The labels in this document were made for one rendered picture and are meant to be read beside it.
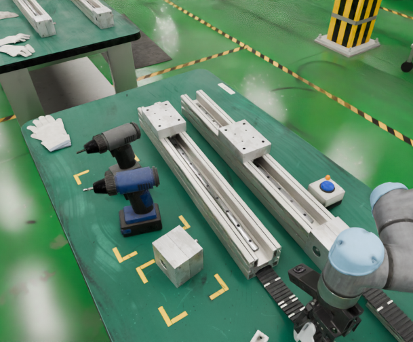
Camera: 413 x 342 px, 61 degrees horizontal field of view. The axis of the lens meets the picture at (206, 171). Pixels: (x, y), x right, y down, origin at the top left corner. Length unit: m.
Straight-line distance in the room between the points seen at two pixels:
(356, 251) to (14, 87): 2.10
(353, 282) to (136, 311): 0.54
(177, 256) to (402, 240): 0.51
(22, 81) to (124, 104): 0.88
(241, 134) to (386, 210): 0.62
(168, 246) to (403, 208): 0.54
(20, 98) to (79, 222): 1.38
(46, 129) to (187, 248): 0.86
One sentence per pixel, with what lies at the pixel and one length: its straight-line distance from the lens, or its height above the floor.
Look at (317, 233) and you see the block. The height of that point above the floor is 0.87.
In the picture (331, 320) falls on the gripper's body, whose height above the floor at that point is 0.95.
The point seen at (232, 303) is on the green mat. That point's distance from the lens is 0.96.
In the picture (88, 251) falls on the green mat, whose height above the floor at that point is 0.78.
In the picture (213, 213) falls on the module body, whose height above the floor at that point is 0.86.
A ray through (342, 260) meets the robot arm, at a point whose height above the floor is 1.14.
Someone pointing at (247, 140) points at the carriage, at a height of 0.90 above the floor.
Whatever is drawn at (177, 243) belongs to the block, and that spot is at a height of 0.87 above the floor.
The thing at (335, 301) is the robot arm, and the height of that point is 1.03.
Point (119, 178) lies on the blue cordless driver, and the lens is 0.95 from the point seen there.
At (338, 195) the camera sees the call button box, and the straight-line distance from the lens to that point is 1.16.
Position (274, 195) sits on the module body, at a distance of 1.07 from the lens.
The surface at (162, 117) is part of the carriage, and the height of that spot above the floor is 0.90.
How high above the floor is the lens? 1.63
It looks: 43 degrees down
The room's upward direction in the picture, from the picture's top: 1 degrees counter-clockwise
